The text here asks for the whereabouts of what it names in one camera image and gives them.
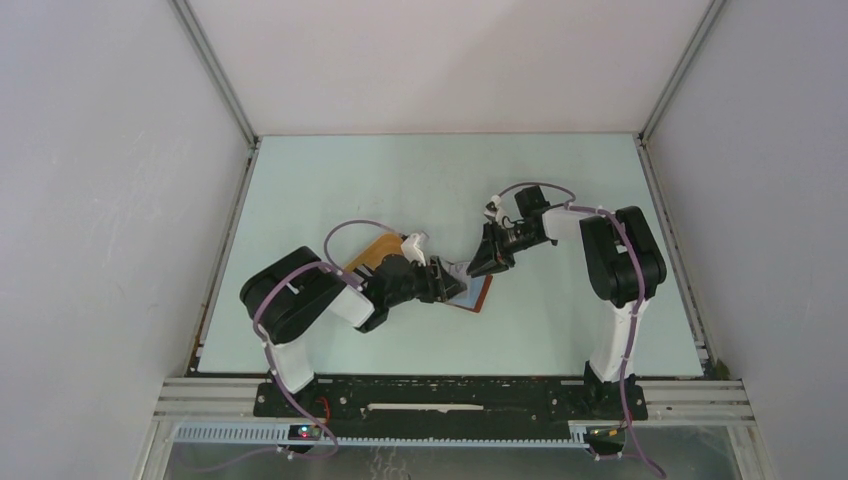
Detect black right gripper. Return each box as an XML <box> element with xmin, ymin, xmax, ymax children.
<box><xmin>467</xmin><ymin>219</ymin><xmax>544</xmax><ymax>278</ymax></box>

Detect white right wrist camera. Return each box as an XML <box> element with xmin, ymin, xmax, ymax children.
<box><xmin>484</xmin><ymin>195</ymin><xmax>514</xmax><ymax>228</ymax></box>

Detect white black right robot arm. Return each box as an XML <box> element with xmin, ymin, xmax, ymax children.
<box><xmin>466</xmin><ymin>182</ymin><xmax>667</xmax><ymax>418</ymax></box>

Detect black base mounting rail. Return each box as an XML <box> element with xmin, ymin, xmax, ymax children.
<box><xmin>253</xmin><ymin>373</ymin><xmax>648</xmax><ymax>441</ymax></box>

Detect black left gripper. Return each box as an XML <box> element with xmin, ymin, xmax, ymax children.
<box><xmin>386</xmin><ymin>257</ymin><xmax>466</xmax><ymax>309</ymax></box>

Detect white striped credit cards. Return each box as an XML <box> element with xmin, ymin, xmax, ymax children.
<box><xmin>447</xmin><ymin>262</ymin><xmax>472</xmax><ymax>292</ymax></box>

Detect orange plastic tray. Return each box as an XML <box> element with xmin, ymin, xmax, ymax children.
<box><xmin>344</xmin><ymin>233</ymin><xmax>404</xmax><ymax>273</ymax></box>

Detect brown leather card holder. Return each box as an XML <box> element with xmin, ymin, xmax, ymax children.
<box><xmin>446</xmin><ymin>275</ymin><xmax>493</xmax><ymax>313</ymax></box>

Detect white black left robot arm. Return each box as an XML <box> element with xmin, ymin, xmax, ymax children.
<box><xmin>239</xmin><ymin>246</ymin><xmax>468</xmax><ymax>417</ymax></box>

